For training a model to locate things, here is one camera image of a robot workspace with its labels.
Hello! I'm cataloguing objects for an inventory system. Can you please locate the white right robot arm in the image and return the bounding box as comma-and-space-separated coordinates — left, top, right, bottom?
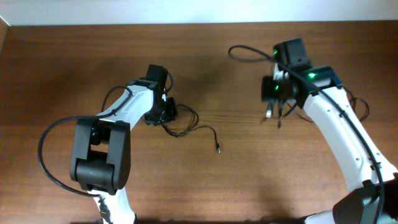
261, 66, 397, 223

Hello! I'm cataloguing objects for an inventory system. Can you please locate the black thick USB cable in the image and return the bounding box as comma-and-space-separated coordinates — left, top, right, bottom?
264, 99, 315, 129

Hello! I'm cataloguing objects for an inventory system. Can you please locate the black thin USB cable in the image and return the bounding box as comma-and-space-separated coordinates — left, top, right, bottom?
341, 86, 371, 123

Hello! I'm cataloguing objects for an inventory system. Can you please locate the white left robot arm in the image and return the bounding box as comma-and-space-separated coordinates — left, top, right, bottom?
70, 79, 166, 223

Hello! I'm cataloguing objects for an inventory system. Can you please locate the black cable bundle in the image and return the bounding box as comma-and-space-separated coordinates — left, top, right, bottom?
160, 104, 221, 154

